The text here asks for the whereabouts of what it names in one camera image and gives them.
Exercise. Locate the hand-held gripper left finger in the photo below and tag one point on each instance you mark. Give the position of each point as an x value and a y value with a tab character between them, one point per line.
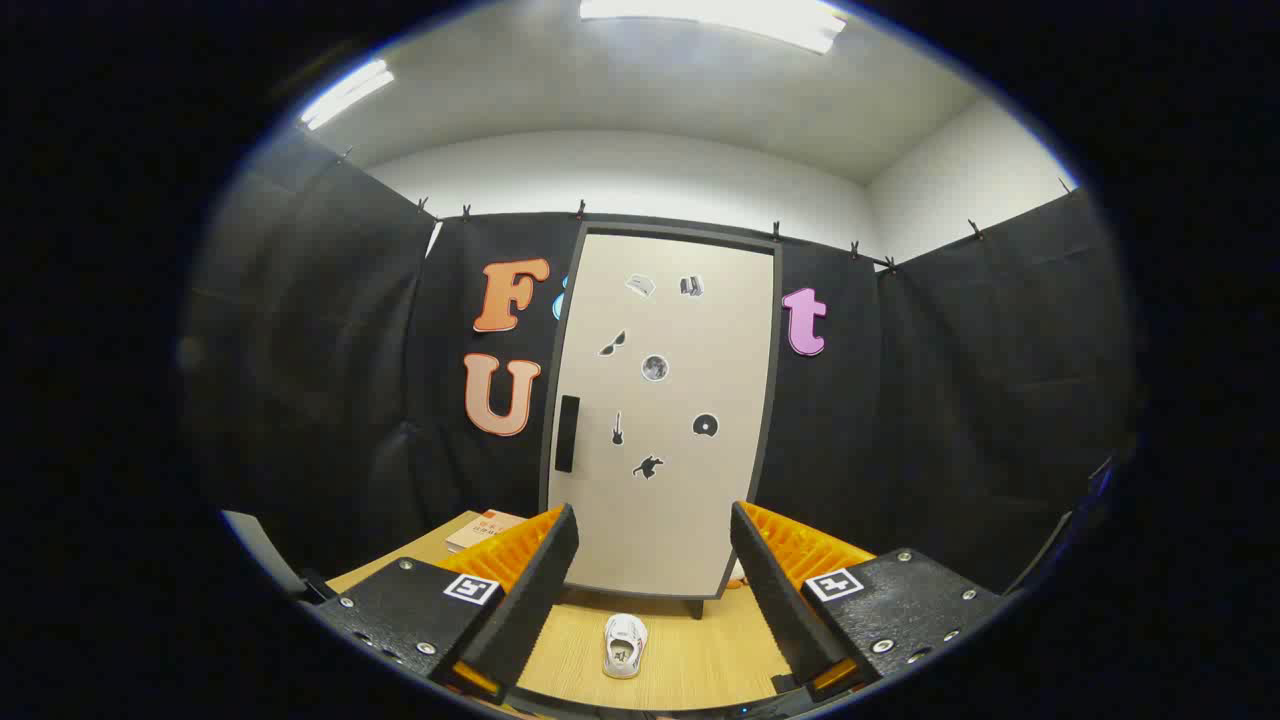
530	600

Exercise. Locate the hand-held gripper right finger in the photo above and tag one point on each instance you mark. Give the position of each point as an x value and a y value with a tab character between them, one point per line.
775	600

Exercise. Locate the white canvas shoe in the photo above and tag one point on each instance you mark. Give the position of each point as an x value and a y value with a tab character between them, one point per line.
625	640

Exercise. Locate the dark grey shoe cabinet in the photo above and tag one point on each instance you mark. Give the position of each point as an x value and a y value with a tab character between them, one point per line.
680	230

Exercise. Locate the beige book red print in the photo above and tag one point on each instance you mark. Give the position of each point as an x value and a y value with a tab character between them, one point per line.
480	530

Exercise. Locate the black backdrop cloth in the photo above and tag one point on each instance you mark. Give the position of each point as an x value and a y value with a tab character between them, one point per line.
330	380

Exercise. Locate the narrow ceiling light panel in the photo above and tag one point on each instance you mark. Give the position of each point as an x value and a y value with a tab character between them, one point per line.
345	95

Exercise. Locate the wide ceiling light panel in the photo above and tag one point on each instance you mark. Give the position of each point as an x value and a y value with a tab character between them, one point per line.
720	18

